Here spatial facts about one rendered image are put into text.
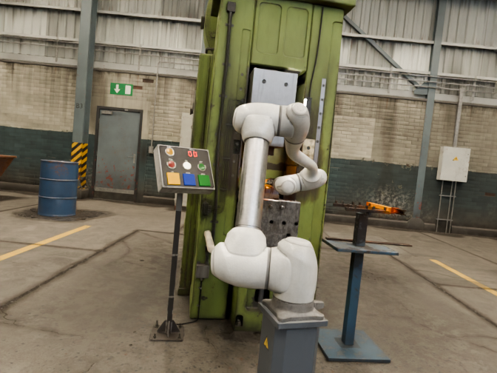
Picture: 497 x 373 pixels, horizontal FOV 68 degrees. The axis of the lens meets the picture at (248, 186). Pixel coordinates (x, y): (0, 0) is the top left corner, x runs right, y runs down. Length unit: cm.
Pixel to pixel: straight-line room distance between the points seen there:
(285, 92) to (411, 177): 691
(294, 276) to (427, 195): 815
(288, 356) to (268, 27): 211
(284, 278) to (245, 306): 127
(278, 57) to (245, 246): 168
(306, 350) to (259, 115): 91
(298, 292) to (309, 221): 142
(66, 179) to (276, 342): 557
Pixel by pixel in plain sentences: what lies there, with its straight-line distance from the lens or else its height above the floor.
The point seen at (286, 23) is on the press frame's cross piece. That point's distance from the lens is 281.
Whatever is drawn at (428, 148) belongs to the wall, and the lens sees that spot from 935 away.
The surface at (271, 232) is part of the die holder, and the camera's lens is 246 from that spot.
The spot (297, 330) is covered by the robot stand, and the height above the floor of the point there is 57.
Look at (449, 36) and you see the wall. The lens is 1008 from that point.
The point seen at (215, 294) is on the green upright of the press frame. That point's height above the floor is 19.
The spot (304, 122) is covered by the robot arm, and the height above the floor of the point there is 132.
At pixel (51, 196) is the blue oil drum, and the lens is 662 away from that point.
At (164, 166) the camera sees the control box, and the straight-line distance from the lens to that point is 219.
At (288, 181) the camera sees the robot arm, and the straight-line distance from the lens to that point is 197.
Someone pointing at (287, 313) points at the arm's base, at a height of 62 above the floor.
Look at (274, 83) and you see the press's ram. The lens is 252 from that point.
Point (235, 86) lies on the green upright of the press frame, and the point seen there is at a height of 166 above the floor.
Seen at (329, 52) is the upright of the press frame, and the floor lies 198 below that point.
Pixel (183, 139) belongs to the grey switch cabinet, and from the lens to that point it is 797.
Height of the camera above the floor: 113
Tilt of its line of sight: 3 degrees down
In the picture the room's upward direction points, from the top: 5 degrees clockwise
